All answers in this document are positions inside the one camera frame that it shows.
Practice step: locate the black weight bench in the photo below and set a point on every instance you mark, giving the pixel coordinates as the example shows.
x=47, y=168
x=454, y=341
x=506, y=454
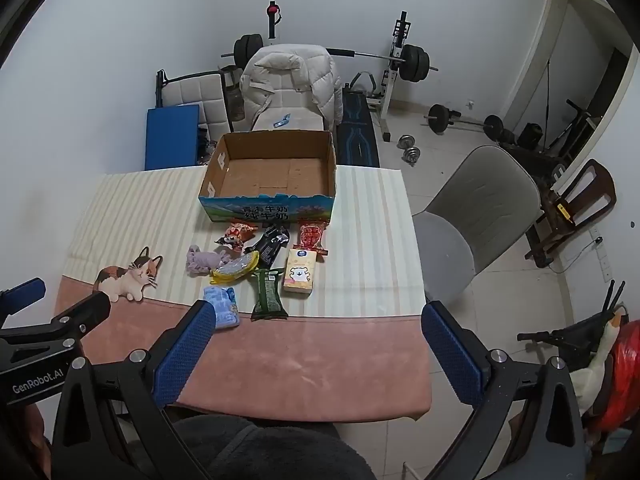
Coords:
x=356, y=135

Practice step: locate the yellow tool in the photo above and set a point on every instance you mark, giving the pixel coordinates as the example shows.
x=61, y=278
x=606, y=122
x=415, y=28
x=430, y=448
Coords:
x=565, y=211

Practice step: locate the yellow snack packet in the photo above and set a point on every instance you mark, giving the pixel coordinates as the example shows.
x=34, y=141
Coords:
x=232, y=267

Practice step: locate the white bench press rack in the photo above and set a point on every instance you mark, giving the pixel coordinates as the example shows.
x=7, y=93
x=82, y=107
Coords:
x=395, y=75

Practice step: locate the short barbell with black plates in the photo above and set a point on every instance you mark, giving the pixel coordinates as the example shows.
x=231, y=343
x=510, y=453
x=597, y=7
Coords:
x=440, y=117

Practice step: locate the cream bear-print snack box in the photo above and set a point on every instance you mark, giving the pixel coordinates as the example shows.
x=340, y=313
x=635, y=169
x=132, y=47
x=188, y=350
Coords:
x=301, y=272

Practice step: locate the black snack packet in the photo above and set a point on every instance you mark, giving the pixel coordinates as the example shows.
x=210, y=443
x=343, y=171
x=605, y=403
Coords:
x=270, y=245

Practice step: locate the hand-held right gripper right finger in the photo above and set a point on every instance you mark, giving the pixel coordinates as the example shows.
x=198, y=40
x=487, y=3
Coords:
x=450, y=355

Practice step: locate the chrome dumbbell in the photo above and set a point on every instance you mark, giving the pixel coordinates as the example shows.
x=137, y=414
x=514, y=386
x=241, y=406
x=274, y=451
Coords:
x=413, y=156
x=406, y=141

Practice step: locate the beige upholstered chair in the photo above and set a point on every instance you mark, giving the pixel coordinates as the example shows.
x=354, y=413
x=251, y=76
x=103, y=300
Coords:
x=300, y=121

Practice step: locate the white wall power strip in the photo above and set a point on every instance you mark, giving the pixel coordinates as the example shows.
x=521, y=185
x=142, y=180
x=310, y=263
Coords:
x=602, y=255

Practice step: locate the blue board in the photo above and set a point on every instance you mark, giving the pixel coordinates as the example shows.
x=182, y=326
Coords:
x=171, y=137

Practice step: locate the white goose plush toy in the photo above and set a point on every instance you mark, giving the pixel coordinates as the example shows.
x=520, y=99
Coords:
x=592, y=380

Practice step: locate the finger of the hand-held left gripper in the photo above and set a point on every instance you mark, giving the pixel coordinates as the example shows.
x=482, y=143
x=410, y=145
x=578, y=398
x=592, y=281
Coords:
x=87, y=310
x=25, y=290

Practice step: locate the grey shell chair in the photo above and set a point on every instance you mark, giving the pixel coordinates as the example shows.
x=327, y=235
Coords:
x=480, y=210

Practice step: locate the green snack packet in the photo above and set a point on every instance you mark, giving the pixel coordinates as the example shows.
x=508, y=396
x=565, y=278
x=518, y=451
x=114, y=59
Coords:
x=267, y=292

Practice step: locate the brown wooden chair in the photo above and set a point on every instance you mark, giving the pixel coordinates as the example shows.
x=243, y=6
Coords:
x=590, y=195

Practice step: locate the black speaker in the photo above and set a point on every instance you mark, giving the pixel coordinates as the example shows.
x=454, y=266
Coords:
x=530, y=135

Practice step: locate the person's dark fleece clothing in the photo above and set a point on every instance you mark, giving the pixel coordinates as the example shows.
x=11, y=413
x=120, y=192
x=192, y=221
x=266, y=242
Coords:
x=270, y=450

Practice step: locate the beige quilted chair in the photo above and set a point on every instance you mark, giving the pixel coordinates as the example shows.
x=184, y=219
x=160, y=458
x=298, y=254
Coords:
x=197, y=92

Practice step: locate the purple plush toy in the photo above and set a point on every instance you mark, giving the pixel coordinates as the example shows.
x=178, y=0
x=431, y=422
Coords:
x=202, y=259

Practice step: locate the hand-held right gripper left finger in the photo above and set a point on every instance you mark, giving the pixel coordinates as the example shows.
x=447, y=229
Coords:
x=185, y=350

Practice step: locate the light blue soft packet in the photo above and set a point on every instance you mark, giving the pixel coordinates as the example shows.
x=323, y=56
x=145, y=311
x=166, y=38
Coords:
x=220, y=307

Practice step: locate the black scooter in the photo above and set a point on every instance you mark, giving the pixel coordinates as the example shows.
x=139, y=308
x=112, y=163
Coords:
x=565, y=337

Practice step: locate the cardboard box with blue print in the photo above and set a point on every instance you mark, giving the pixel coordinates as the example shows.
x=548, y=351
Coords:
x=270, y=175

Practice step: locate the white puffer jacket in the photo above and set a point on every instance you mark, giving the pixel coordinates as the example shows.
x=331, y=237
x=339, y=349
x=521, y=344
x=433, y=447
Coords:
x=290, y=75

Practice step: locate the striped and pink tablecloth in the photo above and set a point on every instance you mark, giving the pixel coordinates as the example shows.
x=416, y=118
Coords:
x=350, y=260

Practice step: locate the small red cartoon snack packet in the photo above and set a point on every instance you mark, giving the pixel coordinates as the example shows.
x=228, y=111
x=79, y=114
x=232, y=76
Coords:
x=235, y=236

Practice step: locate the small blue packet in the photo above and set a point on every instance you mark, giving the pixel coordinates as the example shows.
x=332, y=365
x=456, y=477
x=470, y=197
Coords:
x=281, y=121

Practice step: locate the red bag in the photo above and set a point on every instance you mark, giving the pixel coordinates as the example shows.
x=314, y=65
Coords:
x=620, y=375

